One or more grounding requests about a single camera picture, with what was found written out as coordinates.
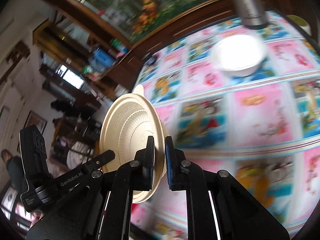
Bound large beige plastic bowl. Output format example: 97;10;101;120
99;85;169;204

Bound person in dark clothes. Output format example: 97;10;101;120
1;149;28;195

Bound wooden chair with cushion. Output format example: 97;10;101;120
51;116;100;170

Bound colourful patterned tablecloth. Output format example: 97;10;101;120
136;10;319;237

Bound blue water jug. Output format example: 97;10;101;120
89;48;116;67

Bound white foam bowl right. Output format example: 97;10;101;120
212;34;267;77

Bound wooden cabinet counter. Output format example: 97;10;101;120
32;0;316;93

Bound stainless steel thermos jug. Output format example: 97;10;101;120
232;0;268;30

